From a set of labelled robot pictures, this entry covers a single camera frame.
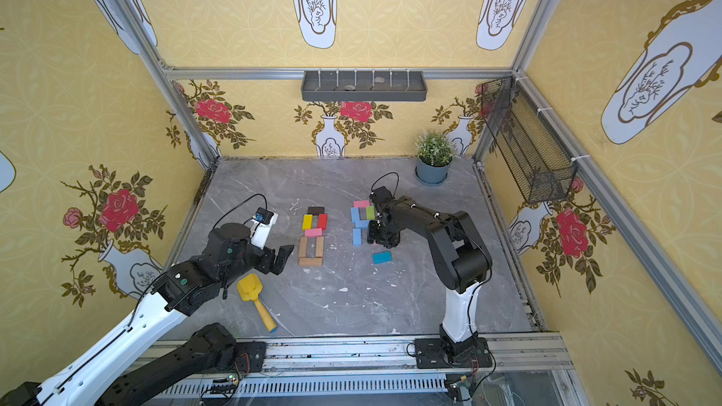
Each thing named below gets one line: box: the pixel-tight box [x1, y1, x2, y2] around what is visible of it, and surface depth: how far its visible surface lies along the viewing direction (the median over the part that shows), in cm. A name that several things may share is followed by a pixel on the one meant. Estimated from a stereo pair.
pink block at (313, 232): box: [304, 227, 323, 237], surface depth 100 cm
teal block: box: [372, 250, 393, 266], surface depth 95 cm
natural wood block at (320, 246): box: [314, 236, 325, 258], surface depth 96 cm
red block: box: [317, 213, 329, 231], surface depth 104 cm
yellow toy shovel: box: [236, 273, 277, 333], surface depth 82 cm
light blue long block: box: [349, 206, 361, 224], surface depth 105 cm
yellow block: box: [301, 214, 314, 232], surface depth 102 cm
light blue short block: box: [352, 228, 362, 247], surface depth 97 cm
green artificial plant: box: [414, 129, 462, 168], surface depth 105 cm
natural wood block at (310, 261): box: [298, 257, 323, 267], surface depth 94 cm
